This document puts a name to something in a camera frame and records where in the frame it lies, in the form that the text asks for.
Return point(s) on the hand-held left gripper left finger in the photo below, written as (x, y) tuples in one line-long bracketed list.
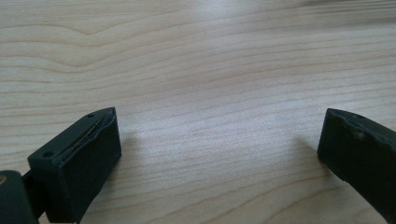
[(81, 168)]

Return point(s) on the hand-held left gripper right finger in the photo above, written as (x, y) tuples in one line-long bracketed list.
[(358, 155)]

